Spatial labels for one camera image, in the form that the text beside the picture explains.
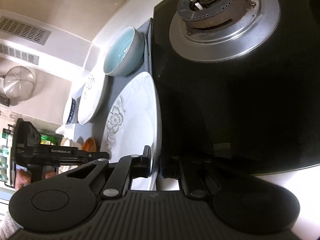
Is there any grey ventilation grille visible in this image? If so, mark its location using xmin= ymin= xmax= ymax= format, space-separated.
xmin=0 ymin=16 xmax=51 ymax=45

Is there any black gas stove top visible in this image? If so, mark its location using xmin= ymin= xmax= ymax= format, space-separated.
xmin=152 ymin=0 xmax=319 ymax=176

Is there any steel mesh strainer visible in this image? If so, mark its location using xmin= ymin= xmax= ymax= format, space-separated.
xmin=1 ymin=66 xmax=35 ymax=101

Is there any black wire rack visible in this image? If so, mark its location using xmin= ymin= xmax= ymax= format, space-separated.
xmin=1 ymin=124 xmax=15 ymax=189

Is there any large white floral plate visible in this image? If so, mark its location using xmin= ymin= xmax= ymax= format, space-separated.
xmin=78 ymin=72 xmax=108 ymax=125

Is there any brown round plate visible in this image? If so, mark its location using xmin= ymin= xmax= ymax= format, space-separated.
xmin=82 ymin=137 xmax=97 ymax=152

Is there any yellow green snack bag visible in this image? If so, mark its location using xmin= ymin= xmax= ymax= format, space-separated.
xmin=40 ymin=130 xmax=63 ymax=146

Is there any light blue ceramic bowl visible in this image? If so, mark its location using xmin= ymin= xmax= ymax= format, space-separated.
xmin=104 ymin=27 xmax=145 ymax=77

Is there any gas burner with steel ring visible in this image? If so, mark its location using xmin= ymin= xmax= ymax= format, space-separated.
xmin=169 ymin=0 xmax=280 ymax=62

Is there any white floral square plate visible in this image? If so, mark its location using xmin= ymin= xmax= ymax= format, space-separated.
xmin=100 ymin=72 xmax=162 ymax=191

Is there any grey mat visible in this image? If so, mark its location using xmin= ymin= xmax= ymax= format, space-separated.
xmin=74 ymin=18 xmax=153 ymax=147

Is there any left hand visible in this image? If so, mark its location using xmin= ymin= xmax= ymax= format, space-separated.
xmin=14 ymin=168 xmax=58 ymax=191

